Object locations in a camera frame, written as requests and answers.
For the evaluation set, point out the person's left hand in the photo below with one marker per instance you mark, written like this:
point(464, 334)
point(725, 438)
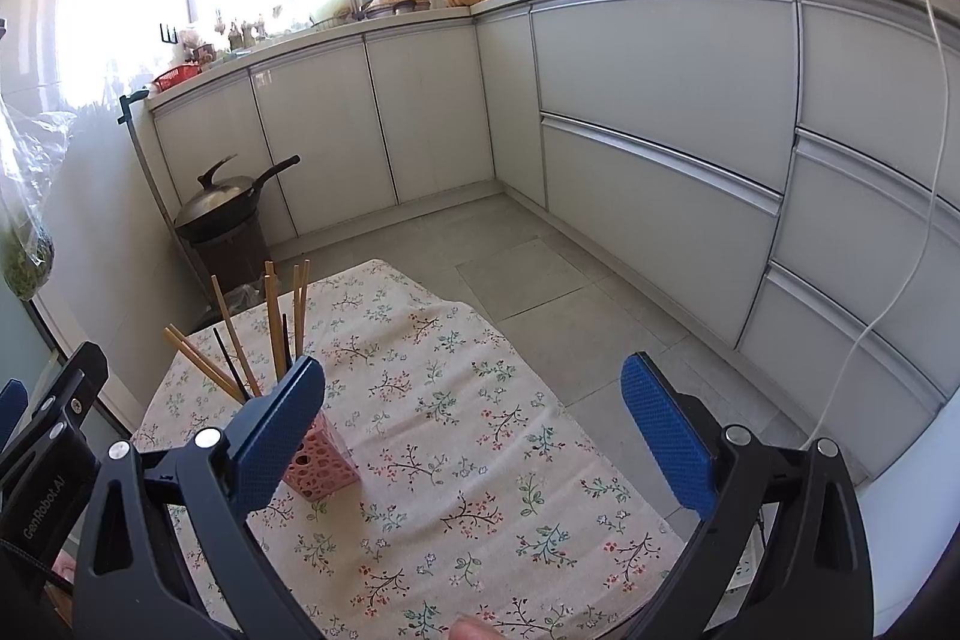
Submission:
point(64, 569)

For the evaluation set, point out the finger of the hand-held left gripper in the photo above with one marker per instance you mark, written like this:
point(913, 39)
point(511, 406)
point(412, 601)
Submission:
point(82, 377)
point(13, 407)

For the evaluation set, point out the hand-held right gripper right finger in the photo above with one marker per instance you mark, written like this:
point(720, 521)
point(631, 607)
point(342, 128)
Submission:
point(664, 430)

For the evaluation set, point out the grey pole with black head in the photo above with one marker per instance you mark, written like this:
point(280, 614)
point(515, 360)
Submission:
point(129, 104)

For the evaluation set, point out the black hook rack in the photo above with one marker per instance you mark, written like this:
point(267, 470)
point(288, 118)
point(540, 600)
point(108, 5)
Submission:
point(169, 34)

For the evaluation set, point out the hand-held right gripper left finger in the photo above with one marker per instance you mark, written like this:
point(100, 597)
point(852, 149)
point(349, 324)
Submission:
point(281, 430)

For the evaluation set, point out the red plastic basket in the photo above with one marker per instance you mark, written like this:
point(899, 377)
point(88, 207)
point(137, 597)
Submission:
point(178, 78)

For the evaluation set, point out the grey kitchen base cabinets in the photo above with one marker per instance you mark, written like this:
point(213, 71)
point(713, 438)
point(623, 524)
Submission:
point(660, 55)

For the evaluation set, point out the row of small jars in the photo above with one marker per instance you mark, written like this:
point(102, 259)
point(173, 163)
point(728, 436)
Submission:
point(240, 34)

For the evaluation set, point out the floral tablecloth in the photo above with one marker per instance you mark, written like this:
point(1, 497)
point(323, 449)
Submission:
point(465, 422)

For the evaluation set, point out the black wok with lid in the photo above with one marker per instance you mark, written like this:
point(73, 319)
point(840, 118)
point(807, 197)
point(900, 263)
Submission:
point(214, 209)

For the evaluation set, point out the pink perforated chopstick holder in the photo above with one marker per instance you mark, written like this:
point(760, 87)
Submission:
point(330, 467)

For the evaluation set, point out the person's right hand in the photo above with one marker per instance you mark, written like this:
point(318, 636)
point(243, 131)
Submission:
point(476, 629)

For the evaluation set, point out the clear bag of greens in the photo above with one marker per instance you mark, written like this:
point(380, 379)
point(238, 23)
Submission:
point(26, 265)

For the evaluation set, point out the single wooden chopstick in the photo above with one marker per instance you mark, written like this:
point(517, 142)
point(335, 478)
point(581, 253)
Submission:
point(210, 359)
point(199, 363)
point(234, 331)

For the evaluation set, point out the grey plastic bag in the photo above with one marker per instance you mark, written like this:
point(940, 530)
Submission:
point(241, 299)

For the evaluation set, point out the bunch of chopsticks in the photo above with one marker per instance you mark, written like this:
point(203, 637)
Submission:
point(298, 310)

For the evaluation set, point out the frosted glass door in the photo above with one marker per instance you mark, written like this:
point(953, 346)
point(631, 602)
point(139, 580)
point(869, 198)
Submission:
point(22, 340)

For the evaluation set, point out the dark brown bucket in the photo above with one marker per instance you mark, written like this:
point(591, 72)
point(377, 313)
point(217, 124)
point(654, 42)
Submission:
point(229, 261)

